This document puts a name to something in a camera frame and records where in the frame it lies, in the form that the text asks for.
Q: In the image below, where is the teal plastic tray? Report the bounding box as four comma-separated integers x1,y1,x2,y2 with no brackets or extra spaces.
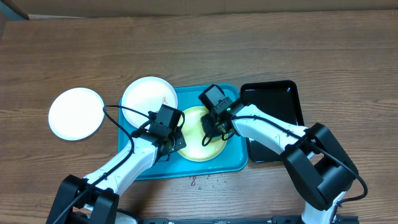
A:
118,84,248,181

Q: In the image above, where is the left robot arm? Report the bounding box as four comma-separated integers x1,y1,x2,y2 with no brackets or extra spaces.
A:
46,122,186,224

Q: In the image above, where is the green yellow sponge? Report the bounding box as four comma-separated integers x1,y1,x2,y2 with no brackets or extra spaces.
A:
208,130,223,141

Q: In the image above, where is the yellow plate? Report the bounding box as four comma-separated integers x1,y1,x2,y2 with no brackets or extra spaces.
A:
178,106,227,162

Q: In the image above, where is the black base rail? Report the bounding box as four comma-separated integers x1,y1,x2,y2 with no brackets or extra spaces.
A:
136,215,360,224

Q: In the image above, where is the black plastic tray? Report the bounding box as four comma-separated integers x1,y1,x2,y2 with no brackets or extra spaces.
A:
240,80,304,163

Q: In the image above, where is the white plate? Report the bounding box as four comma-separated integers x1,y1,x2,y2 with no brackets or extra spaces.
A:
48,88,104,141
121,77,178,115

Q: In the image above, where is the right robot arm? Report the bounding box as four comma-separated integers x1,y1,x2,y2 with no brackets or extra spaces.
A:
204,103,363,223

